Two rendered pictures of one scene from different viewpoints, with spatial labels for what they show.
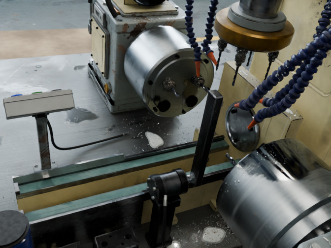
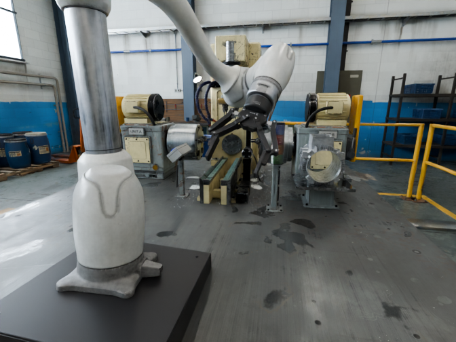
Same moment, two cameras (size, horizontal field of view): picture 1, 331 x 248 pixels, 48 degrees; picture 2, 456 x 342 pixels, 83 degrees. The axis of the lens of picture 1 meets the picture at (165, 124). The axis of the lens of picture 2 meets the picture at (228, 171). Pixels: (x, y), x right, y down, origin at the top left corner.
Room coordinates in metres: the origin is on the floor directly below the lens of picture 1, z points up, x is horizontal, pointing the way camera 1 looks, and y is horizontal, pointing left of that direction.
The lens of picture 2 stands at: (-0.29, 1.25, 1.30)
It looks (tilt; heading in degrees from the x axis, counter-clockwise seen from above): 14 degrees down; 309
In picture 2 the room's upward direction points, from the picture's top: straight up
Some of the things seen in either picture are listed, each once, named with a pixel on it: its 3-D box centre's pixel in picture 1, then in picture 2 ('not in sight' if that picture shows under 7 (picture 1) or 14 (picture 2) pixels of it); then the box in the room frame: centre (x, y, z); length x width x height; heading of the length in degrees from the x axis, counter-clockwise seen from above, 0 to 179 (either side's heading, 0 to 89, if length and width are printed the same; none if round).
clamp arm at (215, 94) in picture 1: (204, 142); (248, 133); (0.63, -0.09, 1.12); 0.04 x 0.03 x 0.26; 120
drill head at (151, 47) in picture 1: (161, 63); (180, 142); (1.11, 0.04, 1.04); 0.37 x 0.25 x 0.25; 30
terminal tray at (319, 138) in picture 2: not in sight; (320, 142); (0.17, -0.07, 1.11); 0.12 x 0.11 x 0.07; 119
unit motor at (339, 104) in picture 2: not in sight; (330, 127); (0.24, -0.42, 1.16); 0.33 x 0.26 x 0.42; 30
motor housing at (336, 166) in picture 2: not in sight; (320, 161); (0.15, -0.04, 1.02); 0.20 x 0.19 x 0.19; 119
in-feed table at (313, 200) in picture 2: not in sight; (319, 191); (0.14, -0.04, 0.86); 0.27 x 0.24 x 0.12; 30
